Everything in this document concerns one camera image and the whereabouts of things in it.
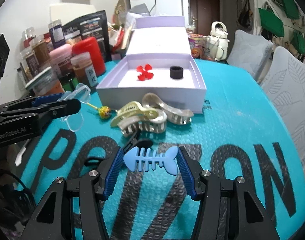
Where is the blue fishbone hair clip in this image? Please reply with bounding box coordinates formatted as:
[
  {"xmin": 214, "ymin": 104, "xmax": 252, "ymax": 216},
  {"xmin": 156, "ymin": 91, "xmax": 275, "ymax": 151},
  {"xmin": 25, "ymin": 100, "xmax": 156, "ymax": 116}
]
[{"xmin": 123, "ymin": 146, "xmax": 178, "ymax": 176}]

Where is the clear plastic hair clip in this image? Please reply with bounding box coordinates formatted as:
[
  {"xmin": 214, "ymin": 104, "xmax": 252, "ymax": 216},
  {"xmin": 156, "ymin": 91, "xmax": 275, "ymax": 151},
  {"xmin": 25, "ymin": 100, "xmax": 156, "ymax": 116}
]
[{"xmin": 57, "ymin": 83, "xmax": 91, "ymax": 132}]

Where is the black long hair clip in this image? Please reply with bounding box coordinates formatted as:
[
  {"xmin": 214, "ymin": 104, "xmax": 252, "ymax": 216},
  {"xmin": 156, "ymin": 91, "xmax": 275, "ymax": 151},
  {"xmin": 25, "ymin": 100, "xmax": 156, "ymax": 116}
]
[{"xmin": 83, "ymin": 128, "xmax": 154, "ymax": 168}]

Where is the yellow lollipop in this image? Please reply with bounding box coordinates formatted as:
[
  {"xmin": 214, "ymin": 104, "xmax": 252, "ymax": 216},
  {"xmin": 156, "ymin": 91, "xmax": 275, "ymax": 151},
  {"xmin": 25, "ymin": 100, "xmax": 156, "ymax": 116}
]
[{"xmin": 87, "ymin": 103, "xmax": 111, "ymax": 120}]

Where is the beige marbled wave clip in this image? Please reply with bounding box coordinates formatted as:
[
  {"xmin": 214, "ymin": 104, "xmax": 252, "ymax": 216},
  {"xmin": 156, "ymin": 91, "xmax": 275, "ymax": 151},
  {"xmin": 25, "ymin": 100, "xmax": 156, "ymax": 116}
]
[{"xmin": 111, "ymin": 93, "xmax": 194, "ymax": 137}]

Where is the cream claw hair clip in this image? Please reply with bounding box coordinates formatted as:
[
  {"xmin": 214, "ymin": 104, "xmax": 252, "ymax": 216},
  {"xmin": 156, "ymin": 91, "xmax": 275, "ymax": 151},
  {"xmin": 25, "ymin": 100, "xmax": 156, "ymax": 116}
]
[{"xmin": 110, "ymin": 101, "xmax": 158, "ymax": 127}]

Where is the black round hair tie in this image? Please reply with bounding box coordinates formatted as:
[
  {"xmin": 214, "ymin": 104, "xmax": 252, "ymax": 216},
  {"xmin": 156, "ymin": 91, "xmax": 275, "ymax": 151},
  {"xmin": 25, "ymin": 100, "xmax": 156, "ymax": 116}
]
[{"xmin": 169, "ymin": 65, "xmax": 184, "ymax": 80}]

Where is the red flower hair clip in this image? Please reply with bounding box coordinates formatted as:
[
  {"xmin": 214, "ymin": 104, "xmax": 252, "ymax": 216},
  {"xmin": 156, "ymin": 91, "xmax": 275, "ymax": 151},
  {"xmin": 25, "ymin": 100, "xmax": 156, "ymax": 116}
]
[{"xmin": 136, "ymin": 64, "xmax": 153, "ymax": 81}]

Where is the pink lidded jar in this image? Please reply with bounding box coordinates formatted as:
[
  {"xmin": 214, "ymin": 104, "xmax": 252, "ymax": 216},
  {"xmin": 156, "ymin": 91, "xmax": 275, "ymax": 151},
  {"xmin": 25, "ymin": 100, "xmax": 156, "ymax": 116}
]
[{"xmin": 49, "ymin": 44, "xmax": 73, "ymax": 79}]

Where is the brown spice jar clear lid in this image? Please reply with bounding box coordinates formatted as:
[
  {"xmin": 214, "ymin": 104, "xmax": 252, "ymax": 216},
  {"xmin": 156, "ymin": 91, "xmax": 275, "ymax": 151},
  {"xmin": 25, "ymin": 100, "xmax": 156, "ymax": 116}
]
[{"xmin": 71, "ymin": 52, "xmax": 98, "ymax": 91}]

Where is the teal bubble mailer mat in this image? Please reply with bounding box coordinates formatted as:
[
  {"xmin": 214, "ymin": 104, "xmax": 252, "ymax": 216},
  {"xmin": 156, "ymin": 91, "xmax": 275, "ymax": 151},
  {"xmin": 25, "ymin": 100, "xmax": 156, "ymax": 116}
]
[{"xmin": 21, "ymin": 60, "xmax": 305, "ymax": 239}]

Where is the purple label jar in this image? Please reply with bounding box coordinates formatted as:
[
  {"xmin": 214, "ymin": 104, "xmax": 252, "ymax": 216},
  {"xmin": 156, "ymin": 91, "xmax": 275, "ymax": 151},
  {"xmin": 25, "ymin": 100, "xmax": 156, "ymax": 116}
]
[{"xmin": 48, "ymin": 20, "xmax": 66, "ymax": 49}]

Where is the red cylindrical canister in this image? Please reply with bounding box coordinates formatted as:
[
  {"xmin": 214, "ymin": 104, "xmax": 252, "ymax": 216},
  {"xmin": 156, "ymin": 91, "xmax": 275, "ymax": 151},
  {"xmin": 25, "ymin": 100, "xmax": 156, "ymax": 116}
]
[{"xmin": 72, "ymin": 37, "xmax": 106, "ymax": 77}]

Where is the black snack pouch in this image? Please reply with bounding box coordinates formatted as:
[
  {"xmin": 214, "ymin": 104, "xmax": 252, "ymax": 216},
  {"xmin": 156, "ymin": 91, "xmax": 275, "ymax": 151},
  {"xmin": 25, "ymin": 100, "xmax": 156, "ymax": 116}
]
[{"xmin": 63, "ymin": 10, "xmax": 112, "ymax": 62}]

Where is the lavender open gift box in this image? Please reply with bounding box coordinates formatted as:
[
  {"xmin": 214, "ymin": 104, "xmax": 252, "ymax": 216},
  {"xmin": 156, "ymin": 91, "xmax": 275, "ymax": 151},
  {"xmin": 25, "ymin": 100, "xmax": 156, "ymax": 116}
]
[{"xmin": 97, "ymin": 16, "xmax": 207, "ymax": 114}]

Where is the instant noodle cup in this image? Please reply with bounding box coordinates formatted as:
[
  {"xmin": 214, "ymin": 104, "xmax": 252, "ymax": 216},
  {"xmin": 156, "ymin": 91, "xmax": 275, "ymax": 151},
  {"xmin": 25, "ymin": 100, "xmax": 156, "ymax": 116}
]
[{"xmin": 188, "ymin": 34, "xmax": 207, "ymax": 60}]

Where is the grey leaf cushion near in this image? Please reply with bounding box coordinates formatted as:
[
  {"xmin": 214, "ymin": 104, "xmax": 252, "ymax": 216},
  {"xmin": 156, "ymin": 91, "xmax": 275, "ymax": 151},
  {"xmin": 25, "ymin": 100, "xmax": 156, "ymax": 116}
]
[{"xmin": 260, "ymin": 47, "xmax": 305, "ymax": 167}]

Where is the grey leaf cushion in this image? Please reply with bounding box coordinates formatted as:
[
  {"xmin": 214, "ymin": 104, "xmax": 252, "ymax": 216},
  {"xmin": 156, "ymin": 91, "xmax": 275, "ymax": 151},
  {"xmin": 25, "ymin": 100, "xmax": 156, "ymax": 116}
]
[
  {"xmin": 260, "ymin": 47, "xmax": 305, "ymax": 167},
  {"xmin": 227, "ymin": 29, "xmax": 273, "ymax": 81}
]

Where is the white cream kettle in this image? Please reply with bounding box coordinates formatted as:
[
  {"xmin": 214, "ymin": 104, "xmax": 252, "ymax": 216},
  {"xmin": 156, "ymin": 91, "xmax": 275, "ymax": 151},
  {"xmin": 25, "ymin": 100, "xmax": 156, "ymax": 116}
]
[{"xmin": 208, "ymin": 21, "xmax": 229, "ymax": 61}]

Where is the grey leaf cushion far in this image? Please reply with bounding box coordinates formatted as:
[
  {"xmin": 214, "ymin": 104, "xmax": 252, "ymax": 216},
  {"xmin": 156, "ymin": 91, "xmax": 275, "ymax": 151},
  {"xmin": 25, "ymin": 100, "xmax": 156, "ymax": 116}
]
[{"xmin": 227, "ymin": 29, "xmax": 273, "ymax": 81}]

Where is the white refrigerator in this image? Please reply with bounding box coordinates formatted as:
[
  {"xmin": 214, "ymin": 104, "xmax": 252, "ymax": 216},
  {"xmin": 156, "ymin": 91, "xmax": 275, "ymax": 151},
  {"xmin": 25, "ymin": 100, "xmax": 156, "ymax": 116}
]
[{"xmin": 130, "ymin": 0, "xmax": 189, "ymax": 26}]

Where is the green tote bag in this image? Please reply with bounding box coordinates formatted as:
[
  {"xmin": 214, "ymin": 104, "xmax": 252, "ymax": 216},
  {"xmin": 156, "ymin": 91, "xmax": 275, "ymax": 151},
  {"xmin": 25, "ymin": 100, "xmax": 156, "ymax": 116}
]
[{"xmin": 258, "ymin": 2, "xmax": 285, "ymax": 40}]

